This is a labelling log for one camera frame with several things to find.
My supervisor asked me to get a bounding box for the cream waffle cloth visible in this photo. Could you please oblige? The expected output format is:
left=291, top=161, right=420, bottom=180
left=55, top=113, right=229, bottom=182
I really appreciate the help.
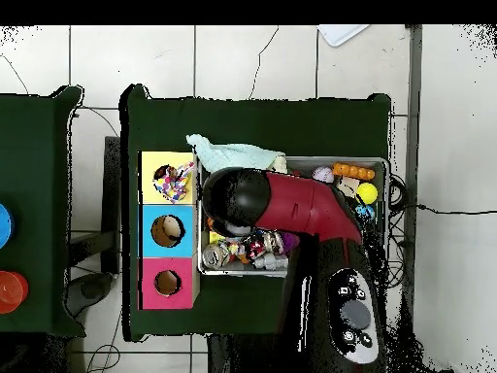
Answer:
left=269, top=154, right=288, bottom=175

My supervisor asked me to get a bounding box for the mint green waffle cloth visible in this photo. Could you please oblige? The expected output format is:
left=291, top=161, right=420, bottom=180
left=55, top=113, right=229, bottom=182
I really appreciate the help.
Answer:
left=185, top=133, right=286, bottom=174

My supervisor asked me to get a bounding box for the colourful dotted cloth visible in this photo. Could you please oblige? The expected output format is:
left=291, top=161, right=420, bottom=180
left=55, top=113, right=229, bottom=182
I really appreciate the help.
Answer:
left=153, top=160, right=196, bottom=205

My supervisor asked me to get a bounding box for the wooden box with three holes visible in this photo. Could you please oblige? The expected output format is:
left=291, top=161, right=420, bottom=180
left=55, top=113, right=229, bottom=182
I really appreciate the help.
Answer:
left=138, top=151, right=201, bottom=311

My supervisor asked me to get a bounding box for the purple spiky ball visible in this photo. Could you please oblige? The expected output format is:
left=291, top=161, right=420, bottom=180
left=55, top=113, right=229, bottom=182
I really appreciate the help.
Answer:
left=279, top=231, right=301, bottom=254

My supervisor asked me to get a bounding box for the crushed drink can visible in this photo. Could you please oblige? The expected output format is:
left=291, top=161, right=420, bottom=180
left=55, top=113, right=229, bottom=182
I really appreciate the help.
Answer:
left=201, top=243, right=231, bottom=270

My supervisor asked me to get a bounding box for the white baseball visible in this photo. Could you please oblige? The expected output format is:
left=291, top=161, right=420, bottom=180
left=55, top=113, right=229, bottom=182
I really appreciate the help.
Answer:
left=312, top=165, right=335, bottom=184

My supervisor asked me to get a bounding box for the orange plastic beaded toy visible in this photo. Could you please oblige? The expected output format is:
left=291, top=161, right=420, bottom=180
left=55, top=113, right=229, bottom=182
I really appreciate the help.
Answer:
left=332, top=161, right=377, bottom=182

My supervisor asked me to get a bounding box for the yellow tennis ball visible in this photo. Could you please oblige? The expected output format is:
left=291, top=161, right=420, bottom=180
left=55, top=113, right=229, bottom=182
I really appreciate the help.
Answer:
left=355, top=182, right=379, bottom=206

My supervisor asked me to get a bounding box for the white tray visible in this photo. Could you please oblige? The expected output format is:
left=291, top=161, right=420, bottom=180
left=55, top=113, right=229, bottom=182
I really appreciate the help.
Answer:
left=316, top=24, right=370, bottom=48

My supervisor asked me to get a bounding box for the dark green side table cloth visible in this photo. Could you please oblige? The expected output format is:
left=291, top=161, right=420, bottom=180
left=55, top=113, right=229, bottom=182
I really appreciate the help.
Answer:
left=0, top=85, right=85, bottom=338

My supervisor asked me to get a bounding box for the blue round disc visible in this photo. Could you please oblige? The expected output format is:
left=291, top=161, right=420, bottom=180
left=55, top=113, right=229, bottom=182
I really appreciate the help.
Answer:
left=0, top=203, right=16, bottom=250

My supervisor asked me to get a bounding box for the shallow wire mesh bin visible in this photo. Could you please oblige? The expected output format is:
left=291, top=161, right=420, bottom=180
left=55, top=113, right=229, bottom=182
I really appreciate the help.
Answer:
left=196, top=154, right=389, bottom=278

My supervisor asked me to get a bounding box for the thin black floor cable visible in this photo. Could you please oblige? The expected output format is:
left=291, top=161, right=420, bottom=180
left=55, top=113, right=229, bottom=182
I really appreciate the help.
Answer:
left=389, top=203, right=497, bottom=216

